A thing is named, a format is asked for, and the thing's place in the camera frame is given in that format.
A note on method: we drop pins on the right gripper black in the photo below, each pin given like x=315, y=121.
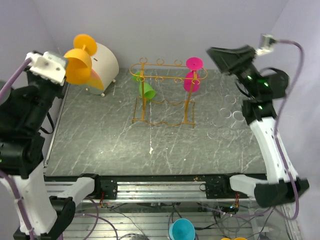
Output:
x=229, y=61

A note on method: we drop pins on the pink plastic wine glass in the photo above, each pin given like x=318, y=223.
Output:
x=192, y=78

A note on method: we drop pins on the green plastic wine glass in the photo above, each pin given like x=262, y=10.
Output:
x=145, y=89

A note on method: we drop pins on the orange plastic wine glass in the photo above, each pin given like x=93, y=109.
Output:
x=79, y=65

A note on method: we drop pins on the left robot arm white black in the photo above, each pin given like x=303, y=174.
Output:
x=42, y=216

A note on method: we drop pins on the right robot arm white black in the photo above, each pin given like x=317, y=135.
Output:
x=282, y=185

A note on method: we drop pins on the white cylindrical bread box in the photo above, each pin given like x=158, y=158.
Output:
x=105, y=68

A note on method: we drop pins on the teal plastic cup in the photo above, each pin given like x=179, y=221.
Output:
x=182, y=229

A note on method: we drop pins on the orange cup below table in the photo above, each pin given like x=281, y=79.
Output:
x=237, y=238

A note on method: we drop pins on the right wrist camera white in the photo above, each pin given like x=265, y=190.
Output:
x=266, y=45

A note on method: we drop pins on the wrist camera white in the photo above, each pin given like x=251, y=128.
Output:
x=49, y=66
x=266, y=45

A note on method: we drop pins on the gold wire wine glass rack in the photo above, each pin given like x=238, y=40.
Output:
x=172, y=105

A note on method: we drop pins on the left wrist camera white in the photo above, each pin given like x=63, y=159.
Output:
x=49, y=66

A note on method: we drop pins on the aluminium rail frame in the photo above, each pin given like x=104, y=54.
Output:
x=159, y=192

